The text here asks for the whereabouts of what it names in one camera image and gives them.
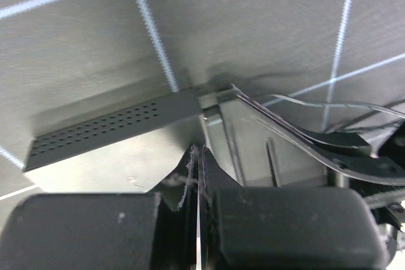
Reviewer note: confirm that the black power adapter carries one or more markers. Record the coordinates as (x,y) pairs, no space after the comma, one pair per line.
(341,105)

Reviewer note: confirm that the black network switch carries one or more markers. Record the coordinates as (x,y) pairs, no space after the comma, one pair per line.
(129,150)

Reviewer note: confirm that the black grid mat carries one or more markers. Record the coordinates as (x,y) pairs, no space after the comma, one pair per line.
(63,61)

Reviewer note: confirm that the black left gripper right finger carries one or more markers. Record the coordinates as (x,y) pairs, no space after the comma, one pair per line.
(284,227)

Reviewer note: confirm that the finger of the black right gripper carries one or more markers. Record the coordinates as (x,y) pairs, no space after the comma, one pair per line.
(373,165)
(263,149)

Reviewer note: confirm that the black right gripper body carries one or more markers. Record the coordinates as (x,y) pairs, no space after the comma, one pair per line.
(385,200)

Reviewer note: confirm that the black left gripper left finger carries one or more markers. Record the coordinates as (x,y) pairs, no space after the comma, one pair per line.
(152,230)

